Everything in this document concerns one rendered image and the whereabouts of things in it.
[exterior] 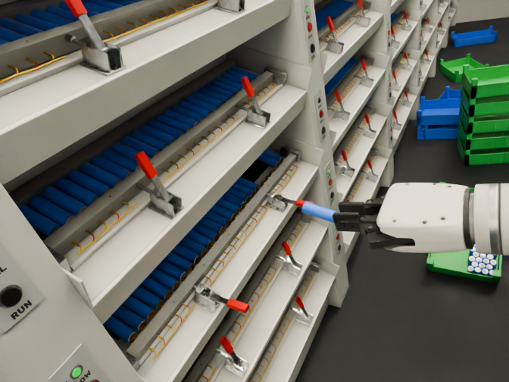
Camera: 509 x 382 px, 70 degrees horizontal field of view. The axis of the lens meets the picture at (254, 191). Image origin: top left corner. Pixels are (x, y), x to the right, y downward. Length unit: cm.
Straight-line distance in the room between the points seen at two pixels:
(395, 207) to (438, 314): 80
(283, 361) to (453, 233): 63
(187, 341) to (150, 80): 38
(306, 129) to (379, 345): 67
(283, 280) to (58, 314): 58
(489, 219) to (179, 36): 43
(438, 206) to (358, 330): 78
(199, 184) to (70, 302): 24
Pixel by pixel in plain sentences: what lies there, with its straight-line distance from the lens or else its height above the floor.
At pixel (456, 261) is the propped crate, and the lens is 139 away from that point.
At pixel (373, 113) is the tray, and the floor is 37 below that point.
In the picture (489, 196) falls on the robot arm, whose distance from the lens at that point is 49.
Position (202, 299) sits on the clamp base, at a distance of 62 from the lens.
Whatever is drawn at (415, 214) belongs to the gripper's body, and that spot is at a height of 70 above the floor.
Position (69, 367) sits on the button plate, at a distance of 45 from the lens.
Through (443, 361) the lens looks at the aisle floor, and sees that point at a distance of 119.
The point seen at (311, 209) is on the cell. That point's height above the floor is 66.
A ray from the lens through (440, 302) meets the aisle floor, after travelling 130.
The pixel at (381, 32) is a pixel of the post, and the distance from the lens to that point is 149.
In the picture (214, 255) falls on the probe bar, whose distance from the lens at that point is 66.
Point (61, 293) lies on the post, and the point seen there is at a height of 77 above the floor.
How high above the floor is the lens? 100
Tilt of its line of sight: 32 degrees down
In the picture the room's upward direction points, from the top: 15 degrees counter-clockwise
